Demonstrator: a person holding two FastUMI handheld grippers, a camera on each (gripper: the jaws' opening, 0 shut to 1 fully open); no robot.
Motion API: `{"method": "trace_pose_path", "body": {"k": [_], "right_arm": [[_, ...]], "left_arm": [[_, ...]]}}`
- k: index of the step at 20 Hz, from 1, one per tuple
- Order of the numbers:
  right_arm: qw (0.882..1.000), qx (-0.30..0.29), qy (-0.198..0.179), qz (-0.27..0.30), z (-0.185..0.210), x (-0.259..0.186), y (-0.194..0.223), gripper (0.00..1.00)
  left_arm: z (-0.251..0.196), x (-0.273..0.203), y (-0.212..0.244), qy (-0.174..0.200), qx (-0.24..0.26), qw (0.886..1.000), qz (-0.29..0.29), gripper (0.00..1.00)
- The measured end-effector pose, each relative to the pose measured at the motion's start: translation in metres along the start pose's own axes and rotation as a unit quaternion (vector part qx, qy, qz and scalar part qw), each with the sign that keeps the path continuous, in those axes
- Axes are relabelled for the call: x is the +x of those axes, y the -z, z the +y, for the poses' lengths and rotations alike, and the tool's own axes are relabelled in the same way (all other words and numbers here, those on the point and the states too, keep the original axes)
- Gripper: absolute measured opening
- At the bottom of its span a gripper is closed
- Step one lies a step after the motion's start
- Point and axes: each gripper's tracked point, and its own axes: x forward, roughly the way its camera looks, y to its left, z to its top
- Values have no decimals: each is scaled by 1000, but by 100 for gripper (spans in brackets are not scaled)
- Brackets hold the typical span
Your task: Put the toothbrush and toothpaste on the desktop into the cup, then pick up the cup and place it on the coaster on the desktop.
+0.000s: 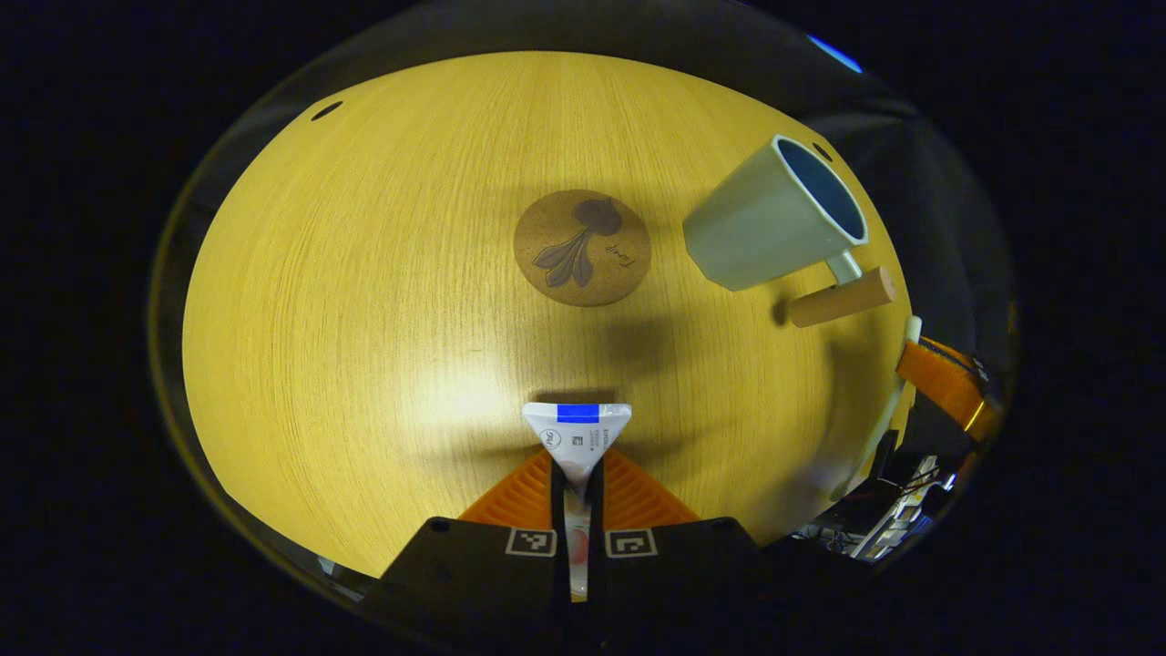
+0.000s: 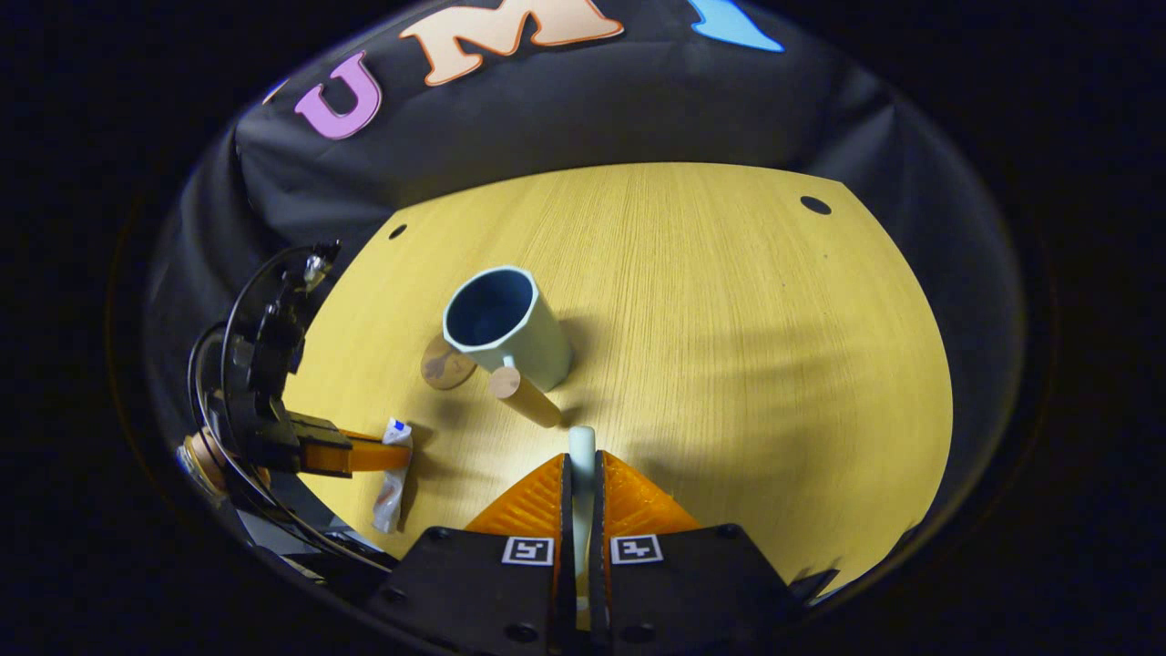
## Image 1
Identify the wooden desktop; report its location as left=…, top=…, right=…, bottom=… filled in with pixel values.
left=182, top=50, right=916, bottom=579

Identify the round cork coaster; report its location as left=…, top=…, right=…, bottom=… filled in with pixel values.
left=513, top=189, right=653, bottom=308

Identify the pale green cup wooden handle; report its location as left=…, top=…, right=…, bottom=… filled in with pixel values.
left=682, top=134, right=898, bottom=329

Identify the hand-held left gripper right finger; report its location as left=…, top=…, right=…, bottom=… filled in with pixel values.
left=587, top=447, right=786, bottom=631

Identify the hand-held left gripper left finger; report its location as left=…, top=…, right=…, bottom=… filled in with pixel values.
left=364, top=447, right=571, bottom=631

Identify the white toothpaste tube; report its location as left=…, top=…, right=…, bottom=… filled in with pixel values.
left=521, top=402, right=633, bottom=602

